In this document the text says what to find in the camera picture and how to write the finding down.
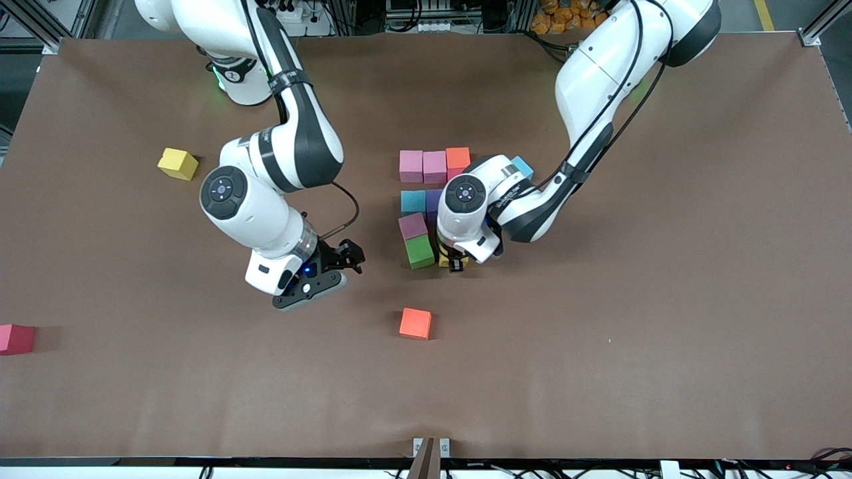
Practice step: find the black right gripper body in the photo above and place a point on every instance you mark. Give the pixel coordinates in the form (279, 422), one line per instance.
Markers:
(331, 255)

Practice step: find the yellow foam cube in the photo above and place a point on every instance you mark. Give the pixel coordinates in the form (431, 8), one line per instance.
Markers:
(178, 164)
(442, 261)

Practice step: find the green foam cube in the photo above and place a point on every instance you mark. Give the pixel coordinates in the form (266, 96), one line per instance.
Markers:
(419, 251)

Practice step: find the pink foam cube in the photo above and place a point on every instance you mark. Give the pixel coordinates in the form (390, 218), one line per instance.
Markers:
(413, 226)
(434, 167)
(411, 166)

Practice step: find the purple foam cube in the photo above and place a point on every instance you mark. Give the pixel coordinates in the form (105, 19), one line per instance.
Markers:
(432, 201)

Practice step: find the blue foam cube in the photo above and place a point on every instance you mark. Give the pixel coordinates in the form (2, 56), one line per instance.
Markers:
(413, 201)
(524, 165)

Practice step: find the orange foam cube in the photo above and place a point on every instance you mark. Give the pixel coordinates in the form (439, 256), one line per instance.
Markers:
(458, 157)
(416, 323)

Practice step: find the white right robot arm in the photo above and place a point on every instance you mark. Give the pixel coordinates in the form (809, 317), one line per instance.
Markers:
(266, 219)

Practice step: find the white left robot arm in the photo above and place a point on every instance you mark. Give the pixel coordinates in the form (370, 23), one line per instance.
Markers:
(599, 73)

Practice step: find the brown paper table cover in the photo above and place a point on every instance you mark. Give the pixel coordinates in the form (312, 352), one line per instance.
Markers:
(200, 366)

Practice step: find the brown wooden strip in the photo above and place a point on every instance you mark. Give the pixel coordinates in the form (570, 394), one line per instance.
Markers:
(426, 462)

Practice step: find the white power strip with plugs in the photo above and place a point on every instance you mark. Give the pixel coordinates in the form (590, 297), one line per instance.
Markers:
(306, 18)

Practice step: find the bag of orange items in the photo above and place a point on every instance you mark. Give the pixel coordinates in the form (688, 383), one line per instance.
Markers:
(552, 20)

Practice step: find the small white plastic box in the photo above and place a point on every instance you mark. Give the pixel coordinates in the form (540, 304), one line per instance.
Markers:
(669, 470)

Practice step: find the small metal table bracket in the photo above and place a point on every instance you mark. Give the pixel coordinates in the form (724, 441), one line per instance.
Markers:
(417, 446)

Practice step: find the metal corner bracket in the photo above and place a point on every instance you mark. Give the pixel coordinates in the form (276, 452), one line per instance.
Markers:
(52, 46)
(809, 38)

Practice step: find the aluminium frame rail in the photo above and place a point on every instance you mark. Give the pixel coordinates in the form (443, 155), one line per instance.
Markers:
(832, 16)
(66, 20)

